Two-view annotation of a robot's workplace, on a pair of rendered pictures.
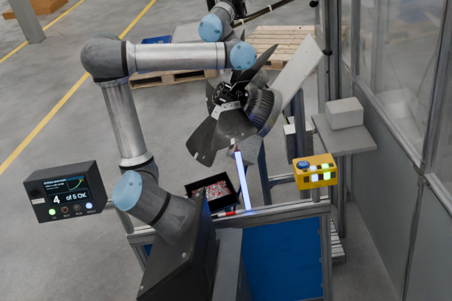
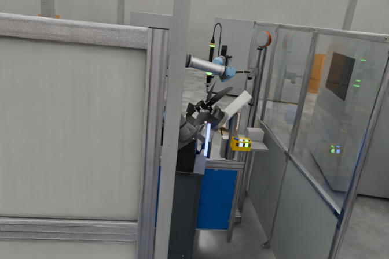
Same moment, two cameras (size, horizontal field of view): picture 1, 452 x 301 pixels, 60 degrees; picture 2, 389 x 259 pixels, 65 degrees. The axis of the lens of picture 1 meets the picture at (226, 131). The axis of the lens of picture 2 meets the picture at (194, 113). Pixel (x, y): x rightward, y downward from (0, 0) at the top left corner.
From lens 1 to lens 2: 1.24 m
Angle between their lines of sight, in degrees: 19
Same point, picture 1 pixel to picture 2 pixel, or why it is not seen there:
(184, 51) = (210, 64)
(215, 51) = (221, 67)
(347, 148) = (254, 147)
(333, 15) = (257, 87)
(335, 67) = (253, 113)
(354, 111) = (259, 132)
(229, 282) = (201, 168)
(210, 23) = (219, 59)
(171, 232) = (186, 134)
